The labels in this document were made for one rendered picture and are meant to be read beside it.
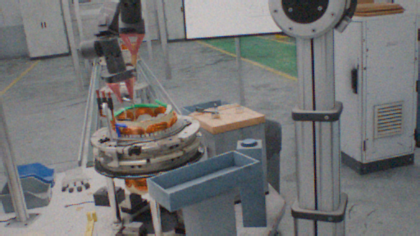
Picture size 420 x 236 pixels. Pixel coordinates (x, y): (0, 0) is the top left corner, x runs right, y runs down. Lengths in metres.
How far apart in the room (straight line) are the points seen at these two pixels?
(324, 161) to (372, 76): 2.32
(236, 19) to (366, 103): 1.48
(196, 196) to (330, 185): 0.33
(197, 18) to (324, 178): 1.39
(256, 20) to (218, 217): 1.36
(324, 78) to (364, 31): 2.26
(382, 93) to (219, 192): 2.55
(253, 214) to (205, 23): 1.22
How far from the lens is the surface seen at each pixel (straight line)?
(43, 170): 1.95
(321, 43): 1.00
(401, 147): 3.66
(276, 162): 2.94
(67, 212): 1.60
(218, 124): 1.34
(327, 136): 1.04
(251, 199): 1.28
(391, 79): 3.44
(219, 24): 2.24
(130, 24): 1.15
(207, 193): 0.98
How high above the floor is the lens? 1.46
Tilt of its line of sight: 16 degrees down
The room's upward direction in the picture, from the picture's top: 6 degrees counter-clockwise
